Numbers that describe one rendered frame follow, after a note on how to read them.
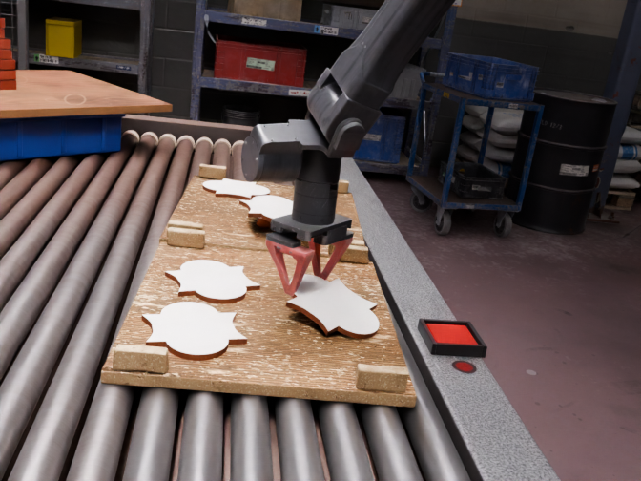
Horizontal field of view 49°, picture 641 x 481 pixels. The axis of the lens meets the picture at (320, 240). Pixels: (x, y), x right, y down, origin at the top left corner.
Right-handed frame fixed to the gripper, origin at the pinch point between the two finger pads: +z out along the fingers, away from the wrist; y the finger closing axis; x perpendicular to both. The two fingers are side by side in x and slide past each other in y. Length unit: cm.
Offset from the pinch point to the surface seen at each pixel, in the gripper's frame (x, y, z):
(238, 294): 7.2, -5.3, 2.7
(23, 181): 75, 5, 4
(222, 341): -0.6, -16.7, 3.1
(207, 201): 41.2, 23.1, 2.3
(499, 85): 110, 334, -5
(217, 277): 13.1, -3.3, 2.5
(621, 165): 67, 503, 53
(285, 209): 21.3, 22.1, -1.4
